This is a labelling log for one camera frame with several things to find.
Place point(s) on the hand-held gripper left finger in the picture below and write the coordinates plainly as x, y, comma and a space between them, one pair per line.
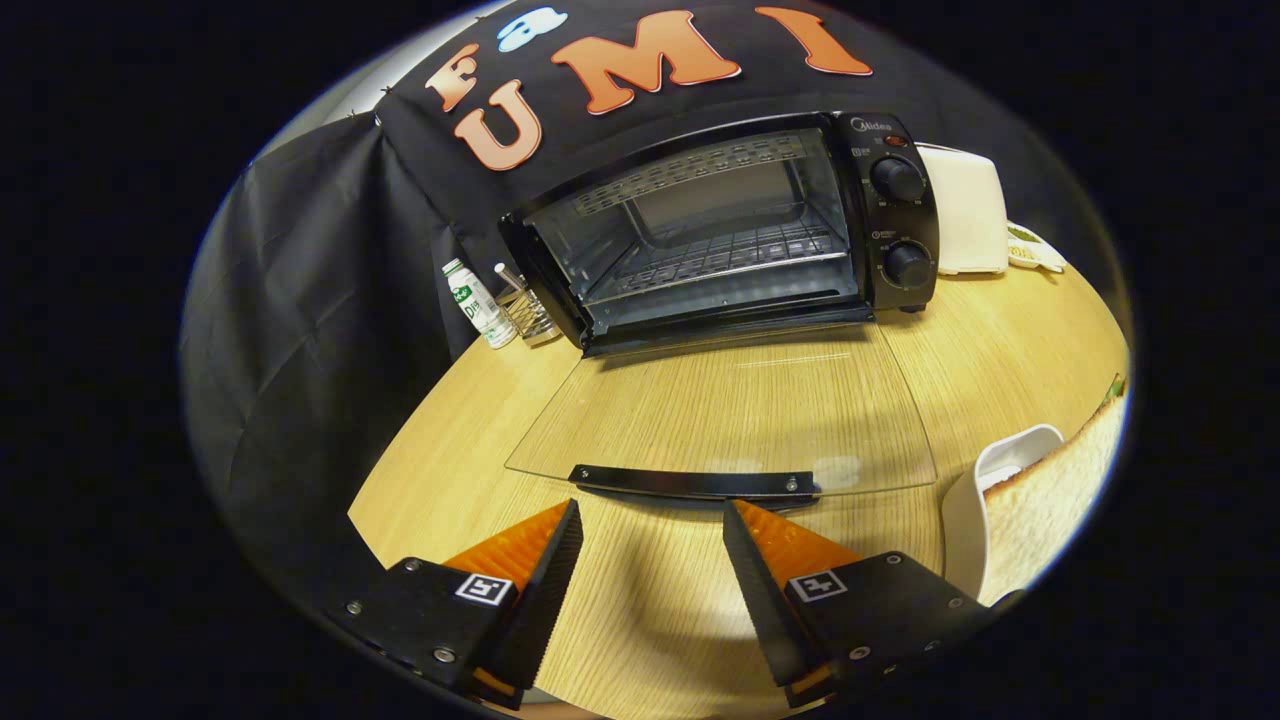
545, 600

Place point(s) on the lettuce sandwich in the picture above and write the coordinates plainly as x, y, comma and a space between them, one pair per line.
1050, 500

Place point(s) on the white food tray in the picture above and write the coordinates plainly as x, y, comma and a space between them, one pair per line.
960, 520

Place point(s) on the black toaster oven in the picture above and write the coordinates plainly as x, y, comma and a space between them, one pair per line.
900, 220

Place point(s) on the white divided bean dish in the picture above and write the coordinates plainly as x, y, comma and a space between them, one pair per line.
1030, 248

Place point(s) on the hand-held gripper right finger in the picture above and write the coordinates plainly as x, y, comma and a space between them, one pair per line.
765, 600

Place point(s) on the white pop-up toaster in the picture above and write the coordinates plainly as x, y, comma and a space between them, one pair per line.
965, 210

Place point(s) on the small white green-label bottle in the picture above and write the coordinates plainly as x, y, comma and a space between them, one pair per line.
478, 300

